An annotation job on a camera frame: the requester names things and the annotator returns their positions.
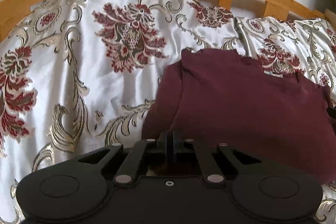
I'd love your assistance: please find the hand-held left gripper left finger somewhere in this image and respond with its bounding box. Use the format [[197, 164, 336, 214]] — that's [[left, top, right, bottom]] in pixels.
[[77, 130, 169, 185]]

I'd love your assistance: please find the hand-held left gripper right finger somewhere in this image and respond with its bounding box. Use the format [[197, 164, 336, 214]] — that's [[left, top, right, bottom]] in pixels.
[[172, 130, 263, 185]]

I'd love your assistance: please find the maroon long-sleeved shirt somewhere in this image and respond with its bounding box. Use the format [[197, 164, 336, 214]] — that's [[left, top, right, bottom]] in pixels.
[[141, 49, 336, 184]]

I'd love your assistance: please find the white floral satin bedspread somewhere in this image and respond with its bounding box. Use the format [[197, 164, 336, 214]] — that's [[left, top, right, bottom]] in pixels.
[[0, 0, 336, 224]]

